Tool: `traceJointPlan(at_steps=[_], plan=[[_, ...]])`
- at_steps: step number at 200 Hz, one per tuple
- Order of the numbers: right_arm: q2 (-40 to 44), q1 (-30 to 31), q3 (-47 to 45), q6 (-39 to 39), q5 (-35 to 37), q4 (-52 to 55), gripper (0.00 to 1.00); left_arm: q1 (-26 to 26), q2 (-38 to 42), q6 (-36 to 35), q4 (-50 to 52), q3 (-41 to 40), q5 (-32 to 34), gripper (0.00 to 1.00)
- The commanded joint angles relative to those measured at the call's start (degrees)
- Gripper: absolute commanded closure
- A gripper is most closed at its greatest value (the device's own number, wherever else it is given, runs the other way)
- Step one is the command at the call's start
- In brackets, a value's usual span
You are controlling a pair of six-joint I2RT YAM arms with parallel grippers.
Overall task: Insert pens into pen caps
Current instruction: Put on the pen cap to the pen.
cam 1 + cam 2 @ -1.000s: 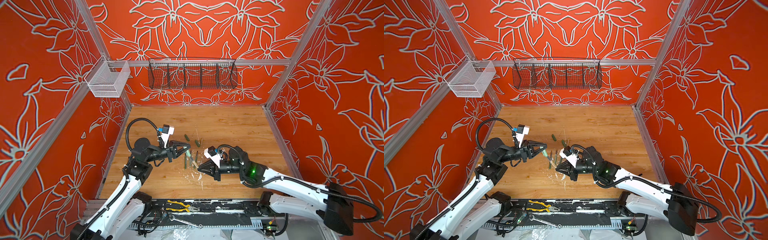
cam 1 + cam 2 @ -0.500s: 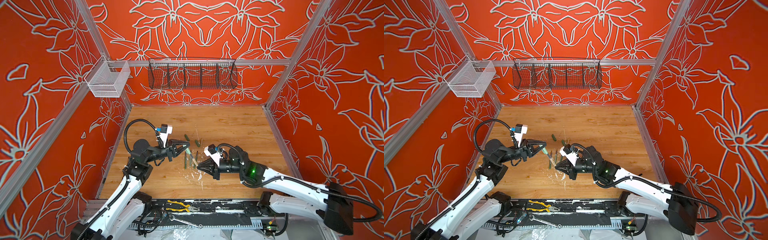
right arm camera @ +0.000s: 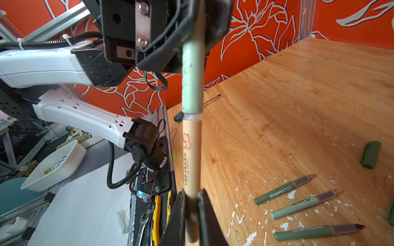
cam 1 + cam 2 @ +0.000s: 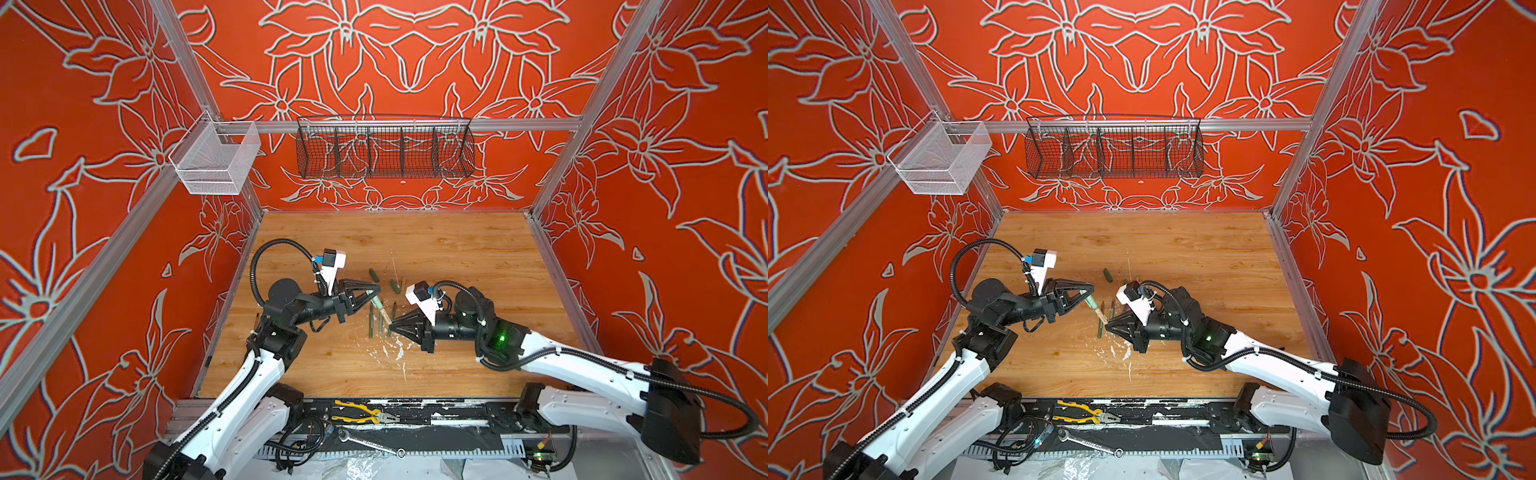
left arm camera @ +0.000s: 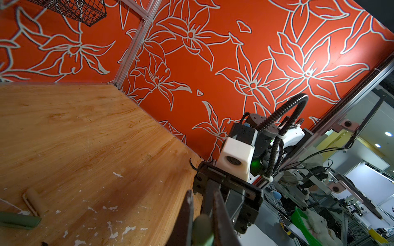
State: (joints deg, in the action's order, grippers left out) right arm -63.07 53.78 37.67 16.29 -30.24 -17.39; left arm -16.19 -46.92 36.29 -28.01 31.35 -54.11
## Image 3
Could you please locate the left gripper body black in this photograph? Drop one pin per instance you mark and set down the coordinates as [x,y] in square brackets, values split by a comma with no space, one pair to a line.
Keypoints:
[116,22]

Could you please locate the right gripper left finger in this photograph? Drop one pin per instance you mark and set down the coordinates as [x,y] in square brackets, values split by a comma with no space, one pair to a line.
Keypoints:
[174,234]

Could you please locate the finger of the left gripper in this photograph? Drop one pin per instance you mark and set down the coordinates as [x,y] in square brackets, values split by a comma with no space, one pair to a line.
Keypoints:
[170,27]
[218,21]

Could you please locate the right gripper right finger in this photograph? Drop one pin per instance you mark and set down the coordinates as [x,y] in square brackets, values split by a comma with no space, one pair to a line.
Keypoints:
[210,233]

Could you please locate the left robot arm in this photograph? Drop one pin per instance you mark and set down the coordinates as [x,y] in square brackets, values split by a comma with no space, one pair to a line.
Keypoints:
[34,80]

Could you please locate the light green pen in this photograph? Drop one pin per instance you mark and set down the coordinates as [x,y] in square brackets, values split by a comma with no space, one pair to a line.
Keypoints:
[304,204]

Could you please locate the green pen cap middle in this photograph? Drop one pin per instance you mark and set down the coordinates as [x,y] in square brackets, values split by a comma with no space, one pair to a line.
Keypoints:
[390,214]

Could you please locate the dark green pen cap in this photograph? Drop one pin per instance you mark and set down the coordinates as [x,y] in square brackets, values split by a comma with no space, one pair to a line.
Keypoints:
[370,154]

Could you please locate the silver wrench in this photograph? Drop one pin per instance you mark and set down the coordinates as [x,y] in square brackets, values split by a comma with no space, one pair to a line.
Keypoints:
[144,221]

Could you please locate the white plastic tray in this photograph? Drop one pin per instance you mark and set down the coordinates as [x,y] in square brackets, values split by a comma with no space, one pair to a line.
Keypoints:
[55,168]

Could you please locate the yellow handled pliers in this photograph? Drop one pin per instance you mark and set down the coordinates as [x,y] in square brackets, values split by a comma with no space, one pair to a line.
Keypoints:
[160,212]

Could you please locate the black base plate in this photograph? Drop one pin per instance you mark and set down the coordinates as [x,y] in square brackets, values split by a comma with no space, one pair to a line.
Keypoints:
[149,182]

